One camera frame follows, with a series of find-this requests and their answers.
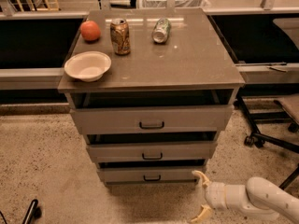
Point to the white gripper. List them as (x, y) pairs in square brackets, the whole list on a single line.
[(215, 195)]

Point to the grey bottom drawer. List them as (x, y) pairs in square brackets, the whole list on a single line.
[(149, 175)]

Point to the grey drawer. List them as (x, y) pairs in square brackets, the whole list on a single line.
[(149, 175), (170, 119), (169, 151)]

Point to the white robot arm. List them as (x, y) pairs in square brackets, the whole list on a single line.
[(258, 198)]

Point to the grey drawer cabinet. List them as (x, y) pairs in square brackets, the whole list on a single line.
[(191, 68)]

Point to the grey middle drawer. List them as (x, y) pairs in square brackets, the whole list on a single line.
[(169, 151)]

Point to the grey top drawer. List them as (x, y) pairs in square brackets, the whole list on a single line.
[(170, 119)]

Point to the black office chair base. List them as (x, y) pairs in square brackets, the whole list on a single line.
[(271, 140)]

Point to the green lying soda can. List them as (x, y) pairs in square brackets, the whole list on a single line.
[(161, 30)]

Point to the black chair leg left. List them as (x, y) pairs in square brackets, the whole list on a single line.
[(33, 212)]

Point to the white paper bowl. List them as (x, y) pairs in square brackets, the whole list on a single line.
[(87, 66)]

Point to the gold upright soda can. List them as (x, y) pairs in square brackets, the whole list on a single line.
[(120, 38)]

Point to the orange round fruit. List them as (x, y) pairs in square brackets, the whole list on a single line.
[(90, 31)]

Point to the wire mesh bin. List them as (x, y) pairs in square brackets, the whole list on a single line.
[(171, 3)]

